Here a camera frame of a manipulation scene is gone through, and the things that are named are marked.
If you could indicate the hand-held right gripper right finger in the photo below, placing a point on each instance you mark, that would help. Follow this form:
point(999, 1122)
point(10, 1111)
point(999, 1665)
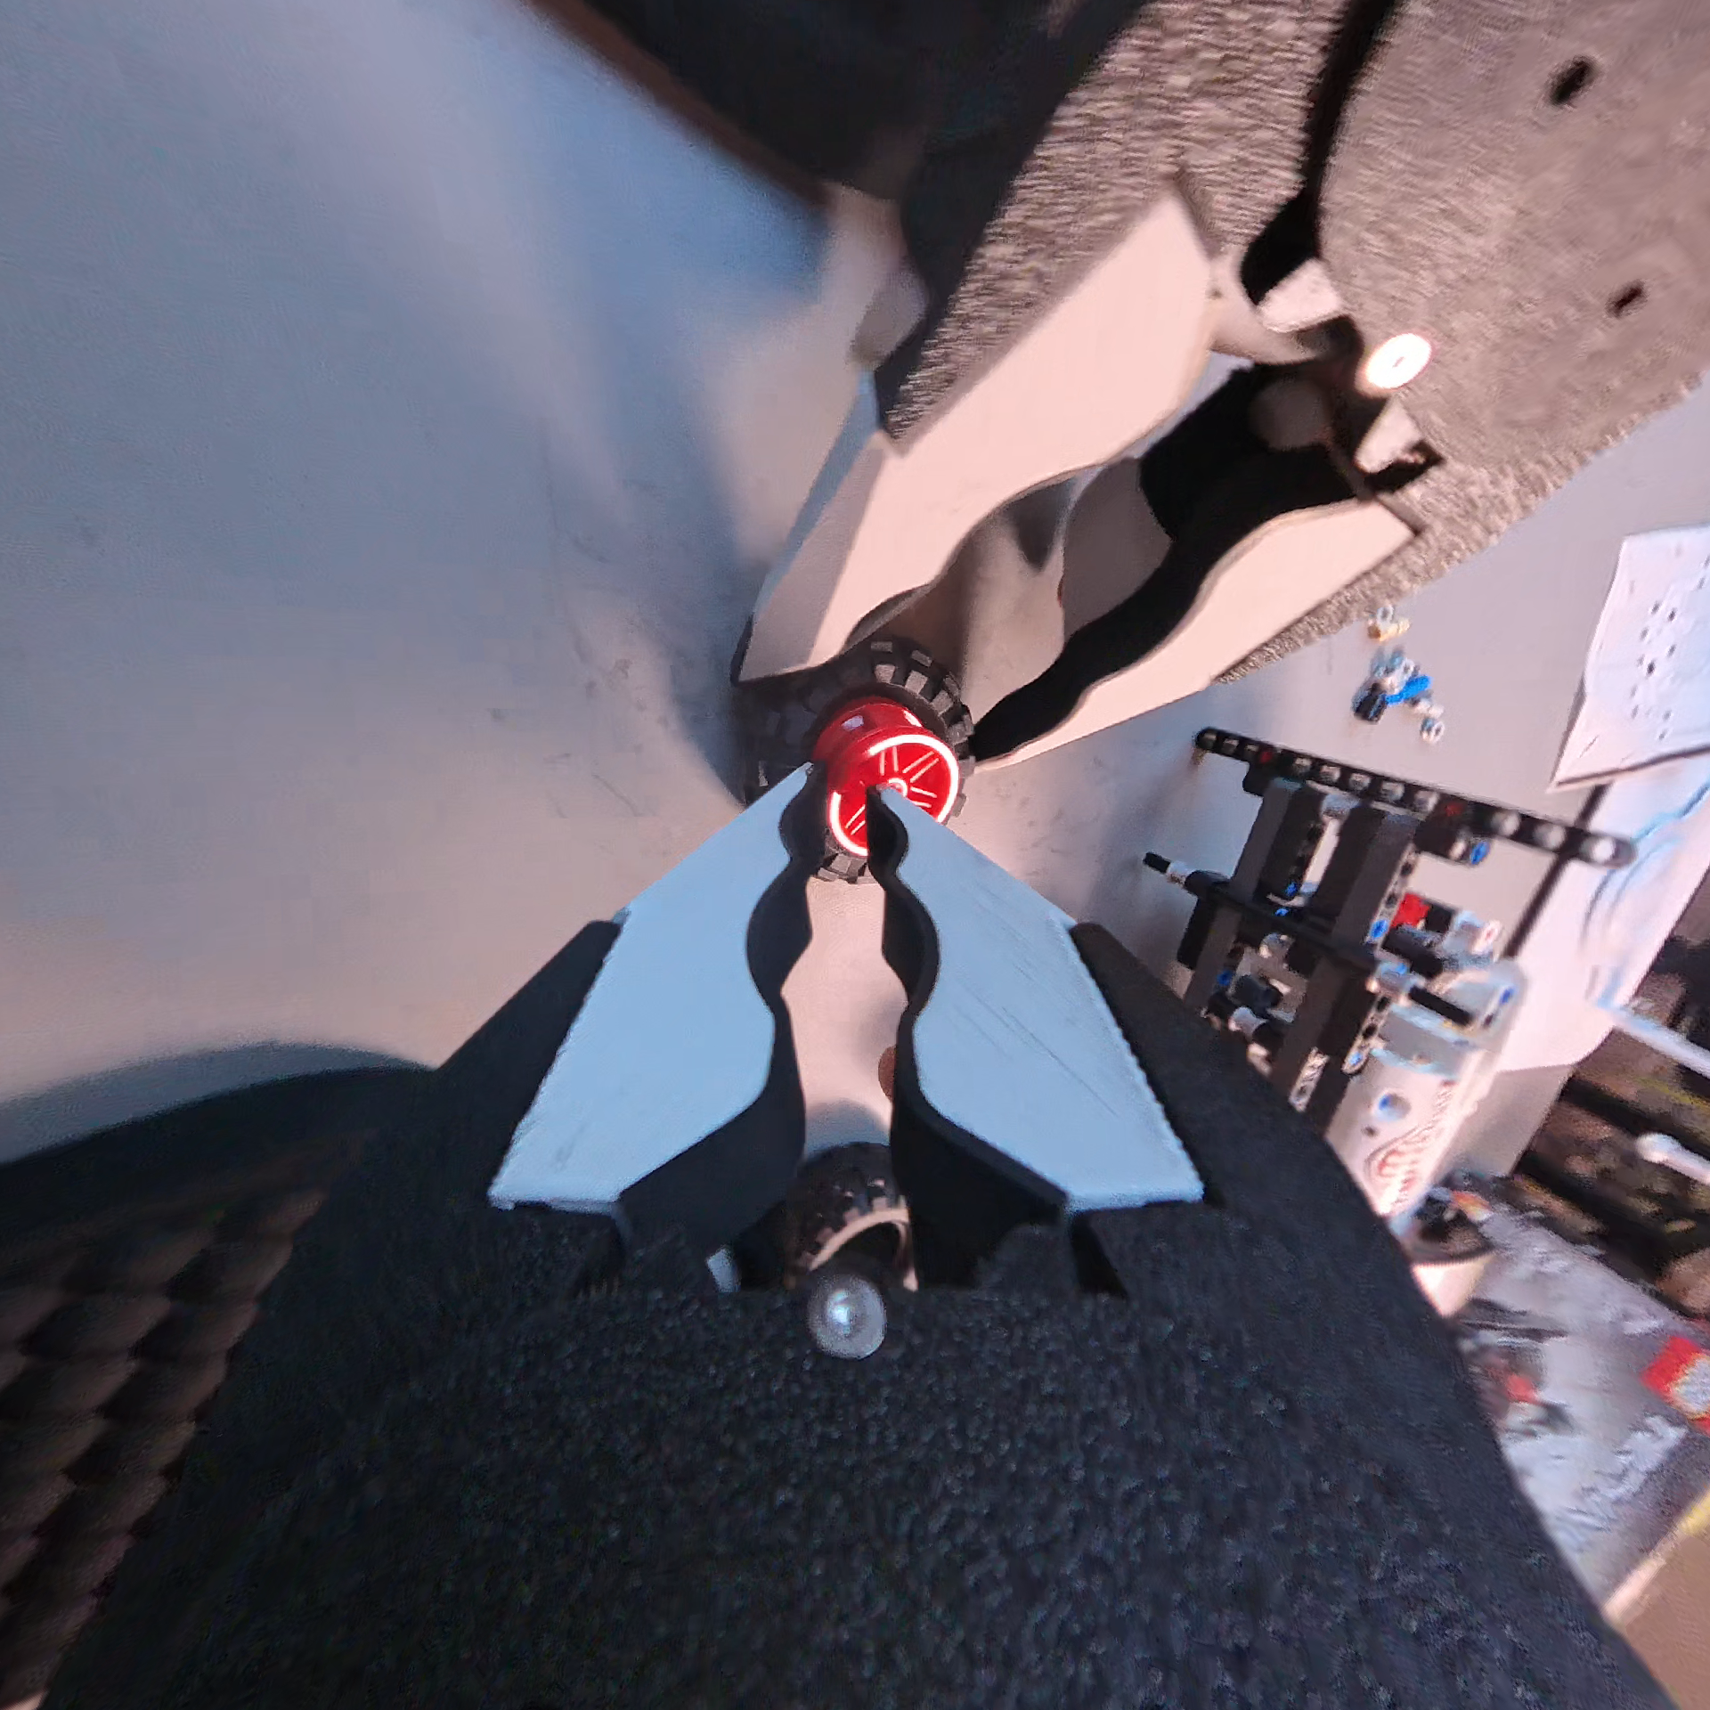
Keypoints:
point(1056, 1058)

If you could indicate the black honeycomb pad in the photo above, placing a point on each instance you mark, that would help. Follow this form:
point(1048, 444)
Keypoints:
point(136, 1336)

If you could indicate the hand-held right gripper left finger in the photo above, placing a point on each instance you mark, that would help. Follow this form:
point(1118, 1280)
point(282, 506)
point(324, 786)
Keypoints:
point(642, 1058)

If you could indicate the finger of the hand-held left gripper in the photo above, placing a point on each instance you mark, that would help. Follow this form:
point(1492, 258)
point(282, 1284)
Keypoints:
point(1258, 579)
point(1013, 399)

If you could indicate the black toy tire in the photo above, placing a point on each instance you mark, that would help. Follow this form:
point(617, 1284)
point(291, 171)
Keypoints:
point(850, 1204)
point(923, 674)

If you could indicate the cluster of small toy pins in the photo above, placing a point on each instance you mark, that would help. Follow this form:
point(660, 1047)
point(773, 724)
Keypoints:
point(1396, 683)

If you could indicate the white sticker sheet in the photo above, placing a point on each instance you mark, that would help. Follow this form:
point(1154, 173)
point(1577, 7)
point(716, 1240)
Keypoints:
point(1645, 657)

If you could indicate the toy truck set box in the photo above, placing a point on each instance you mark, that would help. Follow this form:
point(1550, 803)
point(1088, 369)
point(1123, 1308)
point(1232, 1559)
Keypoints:
point(1603, 1393)

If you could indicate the white toy brick truck model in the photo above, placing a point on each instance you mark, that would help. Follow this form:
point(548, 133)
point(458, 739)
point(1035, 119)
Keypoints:
point(1338, 907)

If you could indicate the red toy wheel hub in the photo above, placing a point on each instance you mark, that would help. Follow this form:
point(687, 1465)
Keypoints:
point(898, 763)

